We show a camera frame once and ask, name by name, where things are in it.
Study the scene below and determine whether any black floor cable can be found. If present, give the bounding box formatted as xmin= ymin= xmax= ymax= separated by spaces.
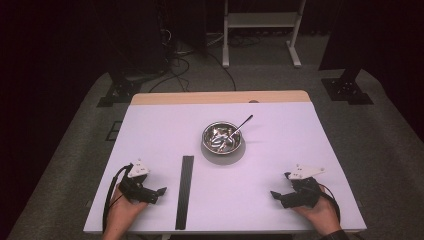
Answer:
xmin=147 ymin=55 xmax=192 ymax=94
xmin=204 ymin=51 xmax=238 ymax=92

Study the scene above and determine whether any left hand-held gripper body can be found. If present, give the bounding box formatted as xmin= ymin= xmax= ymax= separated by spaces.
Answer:
xmin=118 ymin=158 xmax=159 ymax=203

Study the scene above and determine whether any person's right hand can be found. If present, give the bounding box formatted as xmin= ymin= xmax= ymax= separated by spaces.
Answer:
xmin=292 ymin=186 xmax=342 ymax=236

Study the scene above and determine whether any person's left hand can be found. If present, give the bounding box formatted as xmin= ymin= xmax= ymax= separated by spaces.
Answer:
xmin=103 ymin=191 xmax=148 ymax=233

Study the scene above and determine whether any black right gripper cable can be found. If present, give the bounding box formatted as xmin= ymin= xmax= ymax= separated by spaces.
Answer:
xmin=318 ymin=182 xmax=343 ymax=225

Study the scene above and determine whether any shiny metal bowl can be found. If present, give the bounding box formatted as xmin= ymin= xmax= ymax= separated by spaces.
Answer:
xmin=201 ymin=120 xmax=244 ymax=156

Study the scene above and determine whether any black stand base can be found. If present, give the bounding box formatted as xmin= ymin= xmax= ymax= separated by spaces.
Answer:
xmin=320 ymin=66 xmax=375 ymax=106
xmin=96 ymin=71 xmax=143 ymax=108

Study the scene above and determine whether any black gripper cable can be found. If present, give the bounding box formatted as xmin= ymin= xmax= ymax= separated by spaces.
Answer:
xmin=101 ymin=162 xmax=134 ymax=234
xmin=318 ymin=182 xmax=343 ymax=225

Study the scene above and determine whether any metal spoon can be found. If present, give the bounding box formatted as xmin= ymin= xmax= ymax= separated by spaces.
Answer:
xmin=219 ymin=114 xmax=255 ymax=145

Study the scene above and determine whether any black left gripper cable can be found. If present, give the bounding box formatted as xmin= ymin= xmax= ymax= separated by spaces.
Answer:
xmin=101 ymin=162 xmax=134 ymax=234

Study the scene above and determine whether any dark floor outlet frame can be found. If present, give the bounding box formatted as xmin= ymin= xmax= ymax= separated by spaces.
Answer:
xmin=105 ymin=120 xmax=124 ymax=142

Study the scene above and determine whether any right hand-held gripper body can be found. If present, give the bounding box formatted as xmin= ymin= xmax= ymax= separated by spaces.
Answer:
xmin=284 ymin=163 xmax=326 ymax=208

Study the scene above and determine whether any white metal stand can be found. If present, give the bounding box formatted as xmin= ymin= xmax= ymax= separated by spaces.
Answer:
xmin=221 ymin=0 xmax=307 ymax=69

